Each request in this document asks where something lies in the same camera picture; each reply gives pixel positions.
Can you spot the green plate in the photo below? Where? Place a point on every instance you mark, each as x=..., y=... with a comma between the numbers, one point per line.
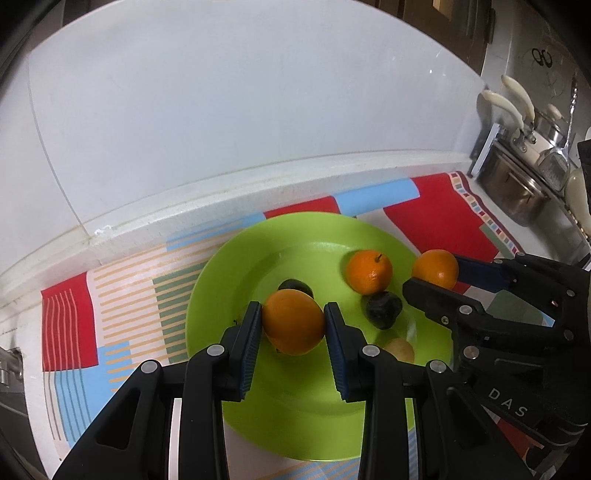
x=295, y=410

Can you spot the steel slotted spatula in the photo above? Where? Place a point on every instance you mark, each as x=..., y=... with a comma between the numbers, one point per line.
x=556, y=166

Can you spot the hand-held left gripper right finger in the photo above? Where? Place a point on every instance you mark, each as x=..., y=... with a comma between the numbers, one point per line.
x=337, y=350

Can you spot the yellowish brown fruit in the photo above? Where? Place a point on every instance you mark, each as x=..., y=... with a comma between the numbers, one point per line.
x=399, y=351

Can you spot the dark brown window frame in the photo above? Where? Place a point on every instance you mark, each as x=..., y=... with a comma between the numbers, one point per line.
x=448, y=27

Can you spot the black scissors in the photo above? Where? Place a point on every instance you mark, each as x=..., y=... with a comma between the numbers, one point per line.
x=542, y=57

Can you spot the white ceramic pot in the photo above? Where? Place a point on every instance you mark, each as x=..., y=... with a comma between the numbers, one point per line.
x=579, y=198

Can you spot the colourful patchwork mat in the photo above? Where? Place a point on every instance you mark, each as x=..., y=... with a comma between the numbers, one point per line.
x=124, y=295

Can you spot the white metal pot rack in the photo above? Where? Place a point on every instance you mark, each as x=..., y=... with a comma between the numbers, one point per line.
x=485, y=147

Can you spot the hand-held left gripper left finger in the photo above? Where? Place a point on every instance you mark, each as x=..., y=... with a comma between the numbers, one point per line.
x=244, y=350

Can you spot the large orange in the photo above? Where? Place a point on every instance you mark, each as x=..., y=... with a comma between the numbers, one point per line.
x=293, y=323

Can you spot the dark round fruit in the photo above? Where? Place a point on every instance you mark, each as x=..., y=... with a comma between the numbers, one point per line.
x=382, y=310
x=295, y=287

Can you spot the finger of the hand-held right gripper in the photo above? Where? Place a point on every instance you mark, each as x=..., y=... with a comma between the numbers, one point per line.
x=434, y=300
x=480, y=274

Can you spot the large steel pot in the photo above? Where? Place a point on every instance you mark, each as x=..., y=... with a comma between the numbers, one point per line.
x=512, y=184

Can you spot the small orange with stem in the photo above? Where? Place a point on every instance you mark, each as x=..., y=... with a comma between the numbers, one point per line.
x=369, y=274

